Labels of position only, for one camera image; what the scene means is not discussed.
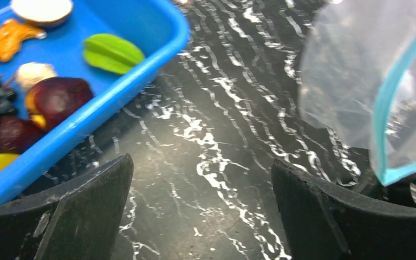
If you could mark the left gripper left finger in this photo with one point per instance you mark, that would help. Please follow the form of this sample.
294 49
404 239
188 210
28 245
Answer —
78 219

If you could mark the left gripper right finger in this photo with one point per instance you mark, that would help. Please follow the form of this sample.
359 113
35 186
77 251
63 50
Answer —
322 220

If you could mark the clear zip top bag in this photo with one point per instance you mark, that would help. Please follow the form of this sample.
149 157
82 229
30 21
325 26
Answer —
358 73

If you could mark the dark red plum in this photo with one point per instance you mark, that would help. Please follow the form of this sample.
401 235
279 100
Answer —
17 135

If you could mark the small beige mushroom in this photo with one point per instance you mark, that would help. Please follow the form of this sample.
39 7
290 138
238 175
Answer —
29 74

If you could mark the green leaf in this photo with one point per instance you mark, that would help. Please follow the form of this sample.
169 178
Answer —
111 53

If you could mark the orange starfish cookie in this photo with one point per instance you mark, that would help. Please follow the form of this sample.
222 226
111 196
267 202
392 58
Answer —
12 34

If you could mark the round white brown slice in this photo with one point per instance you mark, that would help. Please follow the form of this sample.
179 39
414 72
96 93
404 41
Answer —
40 13

